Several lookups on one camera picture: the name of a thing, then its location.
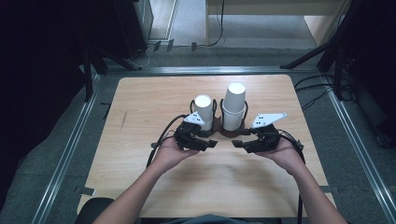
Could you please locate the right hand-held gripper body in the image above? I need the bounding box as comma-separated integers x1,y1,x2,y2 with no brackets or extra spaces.
244,112,289,154

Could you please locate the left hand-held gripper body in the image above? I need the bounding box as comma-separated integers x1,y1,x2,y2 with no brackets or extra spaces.
174,111,209,153

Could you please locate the dark brown double cup holder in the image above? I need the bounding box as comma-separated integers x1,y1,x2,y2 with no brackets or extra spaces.
189,98,250,139

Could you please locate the white paper cup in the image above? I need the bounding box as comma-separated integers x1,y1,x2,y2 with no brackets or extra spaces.
193,94,215,124
221,105,246,132
200,119,215,132
222,81,248,114

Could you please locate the person's left hand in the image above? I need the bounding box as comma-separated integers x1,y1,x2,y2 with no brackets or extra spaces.
151,137,201,173

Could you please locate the person's right hand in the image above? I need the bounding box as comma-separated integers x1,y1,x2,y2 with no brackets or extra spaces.
263,137,308,175

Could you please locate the person's grey clothing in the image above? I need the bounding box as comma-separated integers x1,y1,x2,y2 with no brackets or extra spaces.
163,213,266,224

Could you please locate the black metal stand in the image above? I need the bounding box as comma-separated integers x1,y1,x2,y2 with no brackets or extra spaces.
279,0,355,101
80,45,143,104

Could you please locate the black chair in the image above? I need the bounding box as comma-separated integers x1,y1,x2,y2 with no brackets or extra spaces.
74,197,115,224

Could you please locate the black cabinet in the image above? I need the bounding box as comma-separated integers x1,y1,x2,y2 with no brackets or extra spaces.
113,0,154,61

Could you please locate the light wooden furniture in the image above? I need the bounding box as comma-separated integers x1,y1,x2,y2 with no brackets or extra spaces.
205,0,355,48

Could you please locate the dark curtain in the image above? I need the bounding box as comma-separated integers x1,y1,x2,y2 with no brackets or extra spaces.
340,0,396,149
0,0,117,213

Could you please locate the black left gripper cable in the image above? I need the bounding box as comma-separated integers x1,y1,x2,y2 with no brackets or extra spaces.
146,114,189,169

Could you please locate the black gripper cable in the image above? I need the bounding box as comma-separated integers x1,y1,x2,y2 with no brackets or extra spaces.
278,128,308,224
146,114,189,169

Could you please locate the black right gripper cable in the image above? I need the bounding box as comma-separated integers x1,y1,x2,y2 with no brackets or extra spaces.
278,128,308,224

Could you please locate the black floor cable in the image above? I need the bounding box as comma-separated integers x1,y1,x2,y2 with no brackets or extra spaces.
293,74,336,91
300,87,356,112

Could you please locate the white floor cable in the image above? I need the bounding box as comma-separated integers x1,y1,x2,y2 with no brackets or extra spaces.
128,43,151,70

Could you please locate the aluminium floor rail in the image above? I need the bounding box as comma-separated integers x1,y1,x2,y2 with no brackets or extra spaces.
321,75,396,224
30,74,103,224

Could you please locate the black hanging cable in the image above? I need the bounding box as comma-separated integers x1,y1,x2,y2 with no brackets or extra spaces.
207,0,226,48

